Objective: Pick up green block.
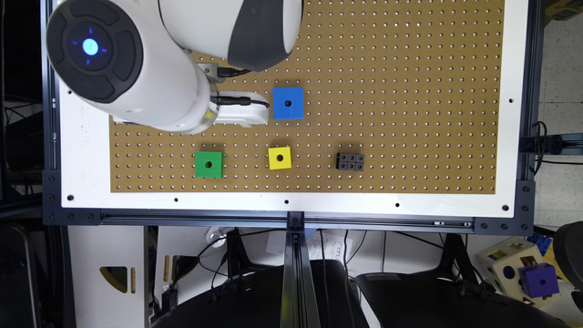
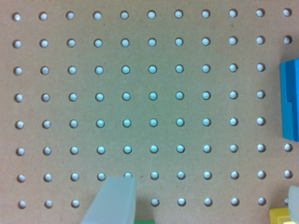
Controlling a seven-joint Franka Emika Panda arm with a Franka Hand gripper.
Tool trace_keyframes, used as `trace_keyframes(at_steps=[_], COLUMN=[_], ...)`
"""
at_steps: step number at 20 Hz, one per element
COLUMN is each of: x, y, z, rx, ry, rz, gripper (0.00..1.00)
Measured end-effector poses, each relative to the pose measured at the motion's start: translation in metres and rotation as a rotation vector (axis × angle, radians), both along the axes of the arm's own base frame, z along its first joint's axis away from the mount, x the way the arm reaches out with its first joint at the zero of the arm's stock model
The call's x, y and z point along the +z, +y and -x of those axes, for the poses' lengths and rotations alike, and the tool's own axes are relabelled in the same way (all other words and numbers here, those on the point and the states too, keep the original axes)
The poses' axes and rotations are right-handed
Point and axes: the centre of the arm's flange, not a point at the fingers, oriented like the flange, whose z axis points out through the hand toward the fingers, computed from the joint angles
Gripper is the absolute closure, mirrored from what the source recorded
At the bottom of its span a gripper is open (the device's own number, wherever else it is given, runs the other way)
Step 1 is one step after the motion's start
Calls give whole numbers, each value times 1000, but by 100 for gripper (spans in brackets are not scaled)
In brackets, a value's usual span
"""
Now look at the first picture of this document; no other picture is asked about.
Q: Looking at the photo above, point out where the black chair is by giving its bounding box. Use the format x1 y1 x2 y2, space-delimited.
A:
153 260 368 328
356 272 568 328

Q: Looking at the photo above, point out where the green cube block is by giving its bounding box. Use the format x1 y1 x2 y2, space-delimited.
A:
195 151 223 179

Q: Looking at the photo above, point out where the white wooden cabinet panel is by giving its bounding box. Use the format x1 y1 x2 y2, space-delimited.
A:
68 226 148 327

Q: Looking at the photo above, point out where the black chair left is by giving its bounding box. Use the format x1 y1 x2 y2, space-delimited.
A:
153 260 368 328

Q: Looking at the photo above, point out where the wooden shape sorter box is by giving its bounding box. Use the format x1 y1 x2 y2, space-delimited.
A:
476 237 562 308

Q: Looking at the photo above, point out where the blue cube block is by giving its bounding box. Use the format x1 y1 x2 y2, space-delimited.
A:
272 87 304 120

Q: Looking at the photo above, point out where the yellow cube block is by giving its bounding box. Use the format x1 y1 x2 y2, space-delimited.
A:
268 147 292 170

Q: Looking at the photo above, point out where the brown pegboard panel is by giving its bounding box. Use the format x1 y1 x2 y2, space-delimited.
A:
110 0 505 194

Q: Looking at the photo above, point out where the black chair right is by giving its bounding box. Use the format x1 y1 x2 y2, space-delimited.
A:
356 272 568 328

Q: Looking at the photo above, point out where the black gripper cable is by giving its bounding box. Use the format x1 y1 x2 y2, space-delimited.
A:
210 94 271 110

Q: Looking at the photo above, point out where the purple cube block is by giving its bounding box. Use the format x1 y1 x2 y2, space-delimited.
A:
518 262 559 298

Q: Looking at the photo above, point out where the black studded brick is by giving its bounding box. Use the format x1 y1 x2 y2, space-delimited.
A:
336 153 365 171

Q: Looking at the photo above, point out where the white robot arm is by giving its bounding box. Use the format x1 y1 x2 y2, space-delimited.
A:
46 0 303 134

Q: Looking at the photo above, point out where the dark aluminium table frame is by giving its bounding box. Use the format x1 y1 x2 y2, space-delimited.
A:
39 0 547 328

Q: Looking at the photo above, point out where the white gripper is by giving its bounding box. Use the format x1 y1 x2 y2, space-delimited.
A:
112 90 271 128

